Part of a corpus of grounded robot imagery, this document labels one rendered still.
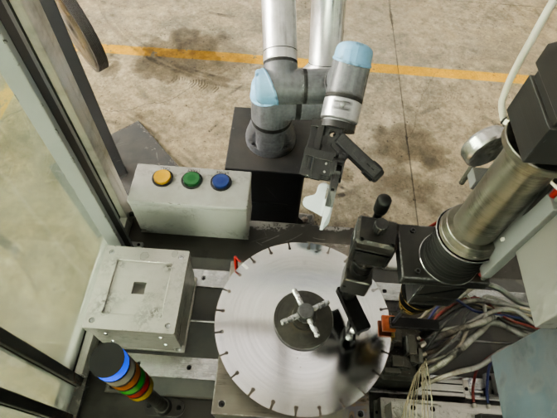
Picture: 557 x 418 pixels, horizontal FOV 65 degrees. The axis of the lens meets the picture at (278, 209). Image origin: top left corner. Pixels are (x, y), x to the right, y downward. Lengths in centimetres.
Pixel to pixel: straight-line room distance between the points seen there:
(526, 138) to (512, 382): 28
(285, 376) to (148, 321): 29
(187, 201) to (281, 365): 44
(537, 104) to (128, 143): 214
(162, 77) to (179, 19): 55
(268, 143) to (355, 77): 46
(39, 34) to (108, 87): 194
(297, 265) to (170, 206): 34
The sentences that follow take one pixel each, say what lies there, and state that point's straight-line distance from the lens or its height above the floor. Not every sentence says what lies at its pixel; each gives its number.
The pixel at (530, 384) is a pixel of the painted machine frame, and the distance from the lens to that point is 54.
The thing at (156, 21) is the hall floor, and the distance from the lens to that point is 314.
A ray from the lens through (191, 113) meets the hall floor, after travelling 248.
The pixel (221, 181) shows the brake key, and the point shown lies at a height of 91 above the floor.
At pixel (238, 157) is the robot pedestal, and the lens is 129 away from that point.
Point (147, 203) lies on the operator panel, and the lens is 106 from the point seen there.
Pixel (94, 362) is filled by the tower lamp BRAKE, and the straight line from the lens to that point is 64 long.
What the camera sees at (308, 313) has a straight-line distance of 79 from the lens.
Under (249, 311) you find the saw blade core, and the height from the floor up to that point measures 95.
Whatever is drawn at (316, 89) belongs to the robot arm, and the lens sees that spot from 96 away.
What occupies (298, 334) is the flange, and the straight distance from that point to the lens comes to 83.
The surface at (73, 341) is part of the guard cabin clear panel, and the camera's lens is 103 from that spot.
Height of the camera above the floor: 175
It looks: 58 degrees down
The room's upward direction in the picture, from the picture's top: 4 degrees clockwise
